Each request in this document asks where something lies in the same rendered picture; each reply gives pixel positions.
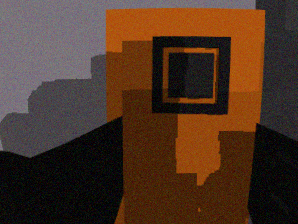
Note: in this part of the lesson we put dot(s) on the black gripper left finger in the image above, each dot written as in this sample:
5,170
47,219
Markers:
81,182

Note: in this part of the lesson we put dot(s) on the grey rectangular floor panel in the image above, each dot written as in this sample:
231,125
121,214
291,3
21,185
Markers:
53,67

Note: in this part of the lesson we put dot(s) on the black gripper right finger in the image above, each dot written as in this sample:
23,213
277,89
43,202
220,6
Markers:
273,197

